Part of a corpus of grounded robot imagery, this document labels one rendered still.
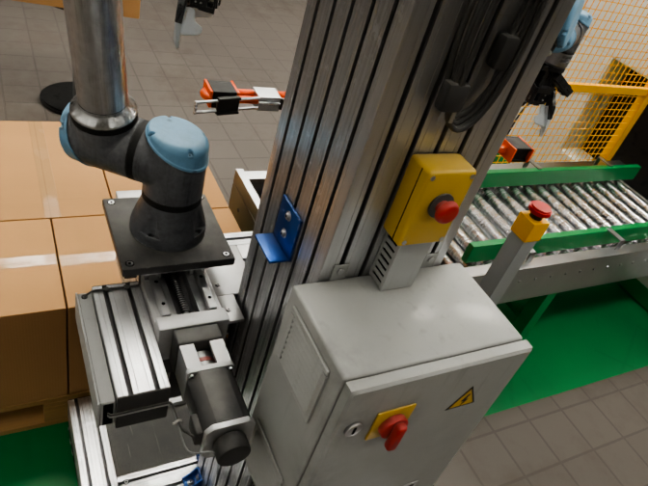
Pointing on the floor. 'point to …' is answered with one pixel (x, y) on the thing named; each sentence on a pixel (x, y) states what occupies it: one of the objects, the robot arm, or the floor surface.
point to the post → (512, 255)
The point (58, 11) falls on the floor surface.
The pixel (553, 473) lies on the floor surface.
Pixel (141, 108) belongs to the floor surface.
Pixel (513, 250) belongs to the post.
